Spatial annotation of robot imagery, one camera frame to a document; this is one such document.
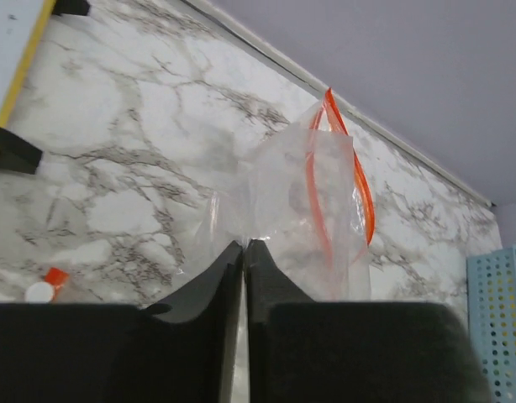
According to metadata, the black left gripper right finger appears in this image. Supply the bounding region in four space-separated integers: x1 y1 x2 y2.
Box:
245 240 492 402

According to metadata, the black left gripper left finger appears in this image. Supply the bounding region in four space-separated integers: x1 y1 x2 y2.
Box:
0 243 244 402

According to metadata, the clear zip top bag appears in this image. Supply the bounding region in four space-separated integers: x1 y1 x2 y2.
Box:
24 267 100 304
195 91 375 301

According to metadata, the light blue plastic basket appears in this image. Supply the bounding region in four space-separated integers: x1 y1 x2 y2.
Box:
466 246 516 402

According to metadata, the small whiteboard with wooden frame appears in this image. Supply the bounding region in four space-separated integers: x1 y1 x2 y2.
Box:
0 0 90 175

